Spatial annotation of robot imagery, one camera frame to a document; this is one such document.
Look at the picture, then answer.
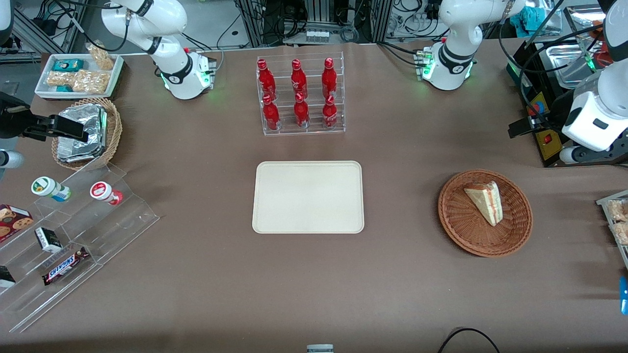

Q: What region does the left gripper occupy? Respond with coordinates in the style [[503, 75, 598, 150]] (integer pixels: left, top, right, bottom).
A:
[[508, 91, 573, 139]]

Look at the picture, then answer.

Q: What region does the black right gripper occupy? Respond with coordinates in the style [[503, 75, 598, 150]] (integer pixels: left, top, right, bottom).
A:
[[0, 92, 90, 144]]

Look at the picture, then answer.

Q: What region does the triangular sandwich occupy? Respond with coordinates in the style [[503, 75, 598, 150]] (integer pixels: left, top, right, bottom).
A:
[[464, 181, 504, 227]]

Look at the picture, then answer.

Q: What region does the white rectangular snack tray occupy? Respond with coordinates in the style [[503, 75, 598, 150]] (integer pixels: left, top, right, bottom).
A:
[[35, 53, 125, 101]]

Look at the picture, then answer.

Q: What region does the tan wicker basket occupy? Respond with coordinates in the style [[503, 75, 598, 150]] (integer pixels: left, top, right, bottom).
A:
[[51, 97, 123, 172]]

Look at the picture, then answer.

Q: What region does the clear tray with snacks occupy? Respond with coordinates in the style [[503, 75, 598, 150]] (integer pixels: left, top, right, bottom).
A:
[[596, 190, 628, 271]]

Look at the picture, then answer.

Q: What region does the round brown wicker basket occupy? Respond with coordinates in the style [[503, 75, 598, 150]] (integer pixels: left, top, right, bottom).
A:
[[438, 169, 534, 258]]

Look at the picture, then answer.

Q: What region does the beige rectangular plastic tray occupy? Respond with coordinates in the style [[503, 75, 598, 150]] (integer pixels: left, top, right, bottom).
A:
[[252, 161, 365, 234]]

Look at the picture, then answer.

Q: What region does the black food warmer cabinet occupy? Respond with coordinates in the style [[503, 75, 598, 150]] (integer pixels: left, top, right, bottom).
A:
[[505, 5, 628, 168]]

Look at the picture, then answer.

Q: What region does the silver foil package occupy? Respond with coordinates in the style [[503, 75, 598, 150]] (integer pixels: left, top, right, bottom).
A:
[[58, 103, 107, 149], [57, 136, 101, 164]]

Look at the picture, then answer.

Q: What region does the clear bag of crackers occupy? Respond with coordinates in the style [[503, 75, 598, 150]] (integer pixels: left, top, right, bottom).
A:
[[86, 41, 115, 71], [72, 69, 110, 94], [46, 71, 75, 88]]

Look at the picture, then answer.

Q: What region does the green lid yogurt cup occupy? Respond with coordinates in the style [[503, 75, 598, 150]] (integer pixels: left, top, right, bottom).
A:
[[31, 176, 71, 202]]

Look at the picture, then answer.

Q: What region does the red lid yogurt cup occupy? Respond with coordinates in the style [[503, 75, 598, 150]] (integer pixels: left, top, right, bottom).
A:
[[90, 181, 124, 206]]

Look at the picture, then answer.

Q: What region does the steel warmer pan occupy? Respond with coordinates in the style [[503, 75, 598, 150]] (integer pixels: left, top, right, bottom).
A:
[[545, 43, 597, 90]]

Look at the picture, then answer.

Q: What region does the red cookie box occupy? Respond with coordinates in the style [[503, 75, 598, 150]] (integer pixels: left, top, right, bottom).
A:
[[0, 204, 34, 244]]

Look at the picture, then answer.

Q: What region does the small black white carton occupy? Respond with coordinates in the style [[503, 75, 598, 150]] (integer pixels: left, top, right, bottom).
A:
[[35, 227, 63, 254]]

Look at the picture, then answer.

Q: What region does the clear acrylic stepped shelf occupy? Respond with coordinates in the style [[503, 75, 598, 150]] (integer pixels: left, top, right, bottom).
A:
[[0, 161, 160, 334]]

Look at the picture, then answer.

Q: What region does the Snickers chocolate bar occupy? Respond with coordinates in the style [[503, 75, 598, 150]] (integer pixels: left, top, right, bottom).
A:
[[42, 247, 91, 286]]

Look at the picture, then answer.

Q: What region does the red soda bottle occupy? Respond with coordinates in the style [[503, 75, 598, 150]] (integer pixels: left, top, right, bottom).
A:
[[293, 92, 311, 129], [321, 58, 339, 99], [257, 59, 277, 100], [322, 95, 339, 129], [262, 94, 281, 131], [290, 59, 309, 99]]

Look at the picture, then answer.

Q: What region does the clear acrylic bottle rack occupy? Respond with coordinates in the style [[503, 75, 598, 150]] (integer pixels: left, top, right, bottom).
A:
[[256, 51, 346, 137]]

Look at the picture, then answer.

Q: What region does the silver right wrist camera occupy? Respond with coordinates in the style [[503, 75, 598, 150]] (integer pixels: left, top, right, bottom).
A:
[[0, 150, 25, 170]]

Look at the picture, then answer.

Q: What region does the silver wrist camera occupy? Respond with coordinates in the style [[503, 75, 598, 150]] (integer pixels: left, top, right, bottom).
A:
[[559, 144, 628, 165], [0, 150, 25, 170]]

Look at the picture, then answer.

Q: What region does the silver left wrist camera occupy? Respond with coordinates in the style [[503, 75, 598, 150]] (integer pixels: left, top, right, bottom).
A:
[[559, 144, 628, 165]]

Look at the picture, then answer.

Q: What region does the black cable loop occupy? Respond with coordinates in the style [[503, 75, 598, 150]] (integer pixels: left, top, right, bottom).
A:
[[436, 327, 501, 353]]

